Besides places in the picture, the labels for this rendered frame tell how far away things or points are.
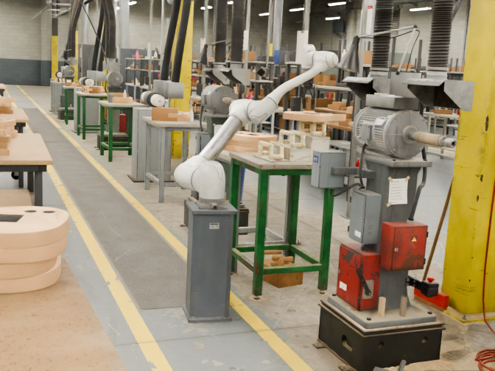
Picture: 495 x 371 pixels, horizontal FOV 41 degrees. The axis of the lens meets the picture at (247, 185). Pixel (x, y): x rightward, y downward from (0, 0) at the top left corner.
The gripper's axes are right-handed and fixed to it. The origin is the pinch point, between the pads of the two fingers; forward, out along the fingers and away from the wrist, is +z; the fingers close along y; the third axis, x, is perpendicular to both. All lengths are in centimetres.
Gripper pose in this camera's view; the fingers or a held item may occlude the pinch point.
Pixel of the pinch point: (308, 104)
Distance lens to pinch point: 475.5
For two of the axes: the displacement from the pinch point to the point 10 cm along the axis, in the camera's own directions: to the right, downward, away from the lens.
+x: 6.7, -2.3, 7.0
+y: 7.4, 1.7, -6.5
